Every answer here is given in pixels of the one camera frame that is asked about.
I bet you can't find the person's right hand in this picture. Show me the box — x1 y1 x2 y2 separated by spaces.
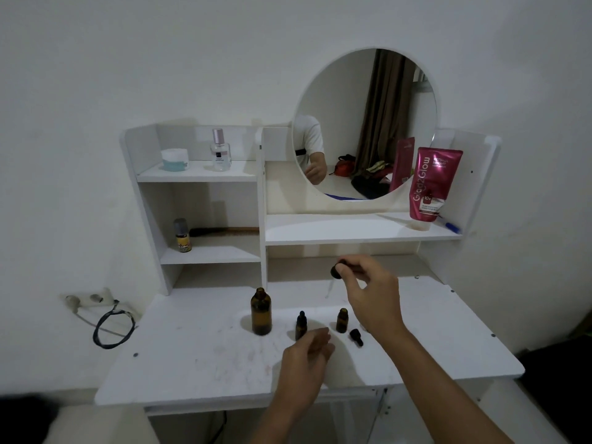
334 253 410 347

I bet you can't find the person's left hand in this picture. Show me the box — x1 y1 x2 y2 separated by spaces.
273 327 336 412

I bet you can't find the large black dropper cap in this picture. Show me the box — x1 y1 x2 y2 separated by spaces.
325 258 366 299

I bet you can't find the large amber glass bottle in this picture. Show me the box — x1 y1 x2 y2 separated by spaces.
250 287 273 337

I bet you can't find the person's right forearm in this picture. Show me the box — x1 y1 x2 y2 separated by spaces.
381 327 514 444

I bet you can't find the white vanity desk with shelves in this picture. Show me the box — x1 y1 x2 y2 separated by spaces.
94 123 526 444

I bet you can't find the pink cosmetic tube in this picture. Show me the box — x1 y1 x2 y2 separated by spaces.
408 146 464 223

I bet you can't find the brown comb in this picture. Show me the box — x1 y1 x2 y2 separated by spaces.
189 226 260 238

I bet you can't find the small yellow-label spray can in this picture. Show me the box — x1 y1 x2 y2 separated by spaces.
173 218 192 253

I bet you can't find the white mattress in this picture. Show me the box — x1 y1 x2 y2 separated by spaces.
0 392 160 444

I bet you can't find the clear perfume bottle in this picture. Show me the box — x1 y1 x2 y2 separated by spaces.
210 128 232 172

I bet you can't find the white teal cream jar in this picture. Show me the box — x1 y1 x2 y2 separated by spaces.
160 148 189 173

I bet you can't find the black cloth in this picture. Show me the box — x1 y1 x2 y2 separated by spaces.
0 393 61 444

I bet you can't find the thin black cable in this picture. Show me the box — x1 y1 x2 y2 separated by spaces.
208 411 228 444

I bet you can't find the coiled black cable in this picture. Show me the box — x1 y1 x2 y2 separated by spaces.
92 299 137 350

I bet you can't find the round wall mirror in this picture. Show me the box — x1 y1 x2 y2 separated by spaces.
292 47 438 202

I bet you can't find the white wall socket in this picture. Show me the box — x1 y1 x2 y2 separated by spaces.
62 287 115 308

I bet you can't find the grey plug with cable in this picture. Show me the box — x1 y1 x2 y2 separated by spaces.
64 294 139 338

